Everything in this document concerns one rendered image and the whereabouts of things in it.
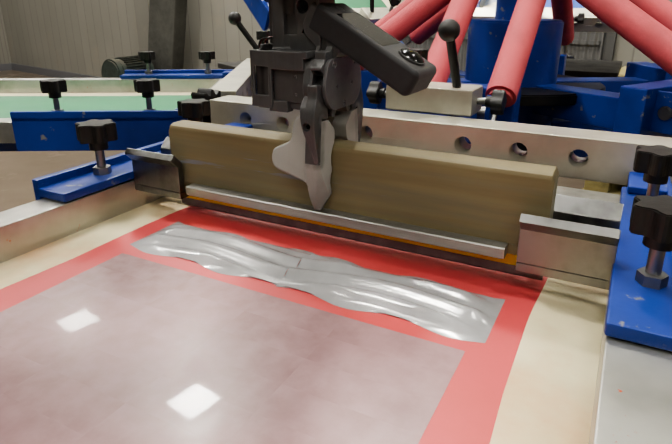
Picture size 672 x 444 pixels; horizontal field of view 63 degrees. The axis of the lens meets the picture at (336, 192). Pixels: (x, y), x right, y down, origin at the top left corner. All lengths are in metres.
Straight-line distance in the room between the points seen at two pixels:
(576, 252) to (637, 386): 0.14
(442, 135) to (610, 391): 0.45
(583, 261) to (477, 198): 0.10
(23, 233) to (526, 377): 0.47
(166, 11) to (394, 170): 6.27
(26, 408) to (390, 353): 0.23
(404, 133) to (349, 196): 0.23
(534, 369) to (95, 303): 0.34
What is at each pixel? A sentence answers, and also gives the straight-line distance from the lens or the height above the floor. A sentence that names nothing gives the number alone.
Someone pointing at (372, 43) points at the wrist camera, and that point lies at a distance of 0.48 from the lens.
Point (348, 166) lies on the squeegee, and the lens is 0.52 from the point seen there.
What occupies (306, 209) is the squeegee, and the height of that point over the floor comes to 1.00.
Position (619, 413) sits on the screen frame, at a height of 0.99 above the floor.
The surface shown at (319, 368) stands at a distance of 0.39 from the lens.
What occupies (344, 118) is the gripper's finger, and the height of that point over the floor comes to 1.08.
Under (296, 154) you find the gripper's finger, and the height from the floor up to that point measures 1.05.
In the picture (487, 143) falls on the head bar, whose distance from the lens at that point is 0.71.
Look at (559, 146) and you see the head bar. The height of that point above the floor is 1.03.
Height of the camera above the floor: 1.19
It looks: 19 degrees down
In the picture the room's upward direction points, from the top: straight up
